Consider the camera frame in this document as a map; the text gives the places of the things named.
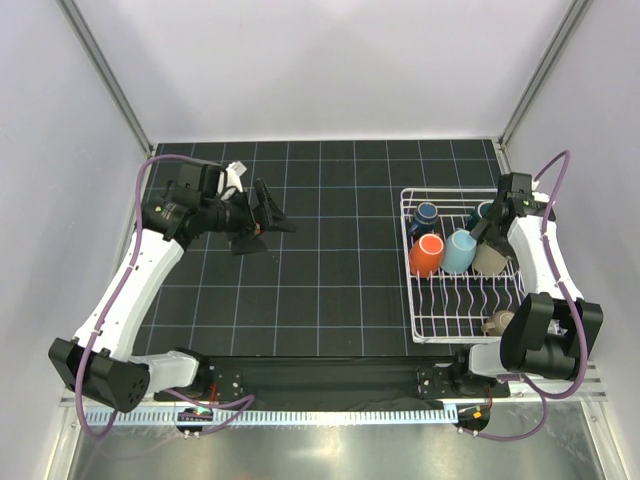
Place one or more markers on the right aluminium frame post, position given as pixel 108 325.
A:
pixel 569 23

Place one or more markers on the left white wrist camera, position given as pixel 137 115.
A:
pixel 230 180

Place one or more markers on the left aluminium frame post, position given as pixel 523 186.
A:
pixel 97 58

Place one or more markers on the black grid mat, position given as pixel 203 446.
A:
pixel 336 286

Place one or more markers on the white wire dish rack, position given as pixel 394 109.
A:
pixel 451 308

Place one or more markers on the tall beige cup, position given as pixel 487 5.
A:
pixel 489 262

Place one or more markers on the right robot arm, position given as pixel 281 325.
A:
pixel 554 329

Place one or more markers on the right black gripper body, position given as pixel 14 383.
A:
pixel 495 238

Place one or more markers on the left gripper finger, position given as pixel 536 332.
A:
pixel 247 245
pixel 268 216

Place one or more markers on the small grey-beige mug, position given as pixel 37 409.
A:
pixel 497 323

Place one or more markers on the light blue mug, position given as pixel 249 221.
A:
pixel 459 252

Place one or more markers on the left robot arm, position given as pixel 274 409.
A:
pixel 98 362

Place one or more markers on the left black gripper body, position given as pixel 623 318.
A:
pixel 239 218

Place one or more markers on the white slotted cable duct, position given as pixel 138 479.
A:
pixel 182 416

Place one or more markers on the dark green mug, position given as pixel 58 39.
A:
pixel 477 214

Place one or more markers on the aluminium frame post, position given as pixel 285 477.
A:
pixel 97 58
pixel 569 23

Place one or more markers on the dark blue mug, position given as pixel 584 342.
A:
pixel 423 221

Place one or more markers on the orange mug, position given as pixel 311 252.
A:
pixel 426 255

